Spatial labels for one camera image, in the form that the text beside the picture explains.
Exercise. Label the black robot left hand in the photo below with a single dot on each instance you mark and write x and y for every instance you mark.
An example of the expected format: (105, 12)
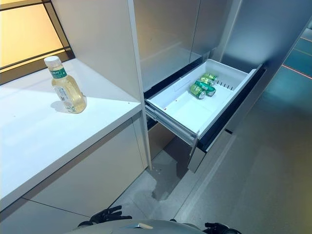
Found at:
(104, 214)

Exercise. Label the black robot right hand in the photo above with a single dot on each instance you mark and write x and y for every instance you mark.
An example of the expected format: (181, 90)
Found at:
(217, 229)

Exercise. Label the white fridge drawer steel front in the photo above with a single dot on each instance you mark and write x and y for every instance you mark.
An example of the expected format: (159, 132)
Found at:
(185, 114)

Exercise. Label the yellow drink bottle white cap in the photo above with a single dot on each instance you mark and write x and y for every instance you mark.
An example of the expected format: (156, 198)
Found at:
(69, 97)

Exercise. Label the stainless steel fridge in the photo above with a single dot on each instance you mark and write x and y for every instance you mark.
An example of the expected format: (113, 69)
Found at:
(165, 36)

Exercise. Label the silver robot torso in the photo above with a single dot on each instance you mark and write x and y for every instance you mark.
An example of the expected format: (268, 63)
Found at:
(156, 228)

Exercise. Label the green drink can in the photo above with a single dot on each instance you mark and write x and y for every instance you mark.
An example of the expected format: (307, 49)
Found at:
(196, 91)
(209, 78)
(206, 88)

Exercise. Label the white tall cabinet panel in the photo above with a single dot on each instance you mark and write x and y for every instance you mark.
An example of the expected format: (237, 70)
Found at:
(97, 44)

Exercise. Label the orange lit window black frame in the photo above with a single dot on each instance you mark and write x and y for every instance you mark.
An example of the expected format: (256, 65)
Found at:
(24, 31)

